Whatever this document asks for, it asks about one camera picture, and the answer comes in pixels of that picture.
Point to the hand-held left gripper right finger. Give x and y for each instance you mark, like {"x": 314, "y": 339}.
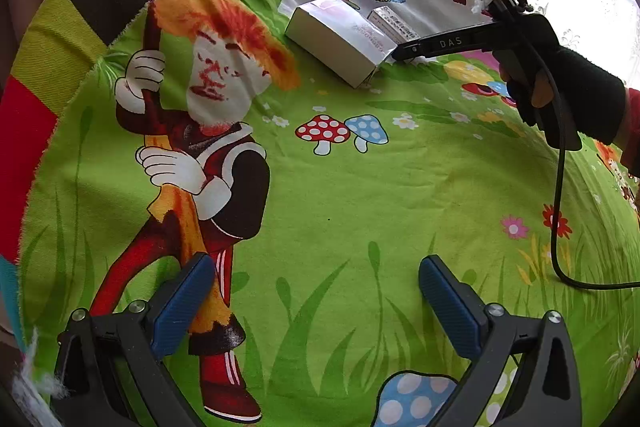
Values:
{"x": 450, "y": 307}

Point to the person's right hand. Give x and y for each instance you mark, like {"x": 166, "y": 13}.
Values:
{"x": 585, "y": 102}

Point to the white barcode box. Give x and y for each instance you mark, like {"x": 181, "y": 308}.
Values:
{"x": 392, "y": 23}

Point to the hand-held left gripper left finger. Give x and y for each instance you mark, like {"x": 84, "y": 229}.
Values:
{"x": 182, "y": 302}

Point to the pink floral box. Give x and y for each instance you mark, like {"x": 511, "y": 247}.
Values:
{"x": 330, "y": 42}

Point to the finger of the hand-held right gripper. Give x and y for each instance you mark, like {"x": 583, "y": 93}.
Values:
{"x": 450, "y": 43}

